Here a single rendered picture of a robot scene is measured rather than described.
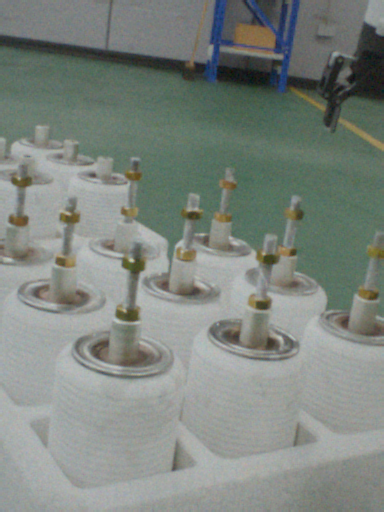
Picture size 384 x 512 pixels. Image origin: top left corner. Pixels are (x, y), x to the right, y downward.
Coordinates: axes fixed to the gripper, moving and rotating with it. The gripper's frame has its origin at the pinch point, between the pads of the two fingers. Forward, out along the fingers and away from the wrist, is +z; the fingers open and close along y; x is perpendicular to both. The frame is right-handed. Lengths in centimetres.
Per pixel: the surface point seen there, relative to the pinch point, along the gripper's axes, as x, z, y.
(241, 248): 21.1, 7.8, 19.8
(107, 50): -577, 160, -21
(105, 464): 55, 7, 37
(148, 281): 33.8, 4.9, 32.1
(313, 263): -51, 50, -21
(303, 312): 35.5, 6.2, 17.0
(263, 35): -519, 116, -136
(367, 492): 52, 13, 14
